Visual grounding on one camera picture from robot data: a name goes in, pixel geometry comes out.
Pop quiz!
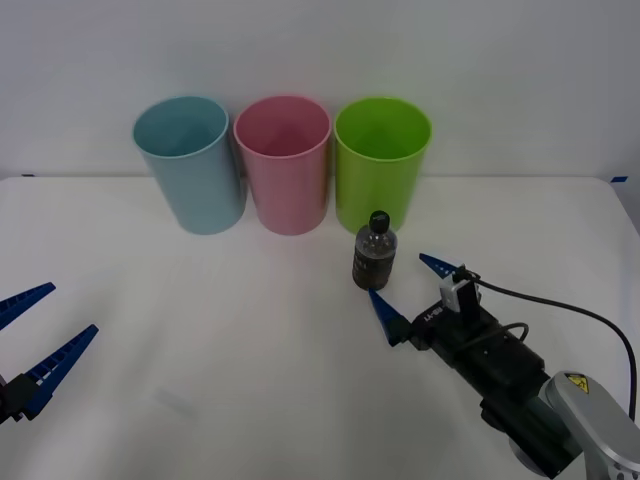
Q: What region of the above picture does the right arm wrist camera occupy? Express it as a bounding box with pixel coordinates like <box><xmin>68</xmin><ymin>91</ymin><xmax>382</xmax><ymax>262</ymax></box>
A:
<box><xmin>438</xmin><ymin>267</ymin><xmax>484</xmax><ymax>326</ymax></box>

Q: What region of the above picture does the pale blue plastic bin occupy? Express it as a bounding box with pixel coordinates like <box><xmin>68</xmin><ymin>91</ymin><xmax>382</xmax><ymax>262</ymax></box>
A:
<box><xmin>131</xmin><ymin>95</ymin><xmax>247</xmax><ymax>236</ymax></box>

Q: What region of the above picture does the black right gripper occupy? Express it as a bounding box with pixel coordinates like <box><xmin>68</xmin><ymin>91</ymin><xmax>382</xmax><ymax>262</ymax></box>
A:
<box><xmin>367</xmin><ymin>252</ymin><xmax>547</xmax><ymax>402</ymax></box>

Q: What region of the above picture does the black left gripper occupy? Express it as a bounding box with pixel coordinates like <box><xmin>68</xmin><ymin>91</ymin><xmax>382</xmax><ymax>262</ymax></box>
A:
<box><xmin>0</xmin><ymin>282</ymin><xmax>100</xmax><ymax>426</ymax></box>

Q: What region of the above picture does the green plastic bin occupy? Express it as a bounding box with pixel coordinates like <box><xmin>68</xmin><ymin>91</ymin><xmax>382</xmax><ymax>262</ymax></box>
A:
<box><xmin>333</xmin><ymin>95</ymin><xmax>433</xmax><ymax>237</ymax></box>

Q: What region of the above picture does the small dark plastic bottle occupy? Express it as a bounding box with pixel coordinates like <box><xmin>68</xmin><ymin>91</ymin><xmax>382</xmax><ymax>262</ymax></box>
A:
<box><xmin>352</xmin><ymin>210</ymin><xmax>400</xmax><ymax>292</ymax></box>

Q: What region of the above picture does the pink plastic bin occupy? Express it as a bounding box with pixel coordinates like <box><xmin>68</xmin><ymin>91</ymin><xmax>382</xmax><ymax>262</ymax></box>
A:
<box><xmin>232</xmin><ymin>95</ymin><xmax>333</xmax><ymax>236</ymax></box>

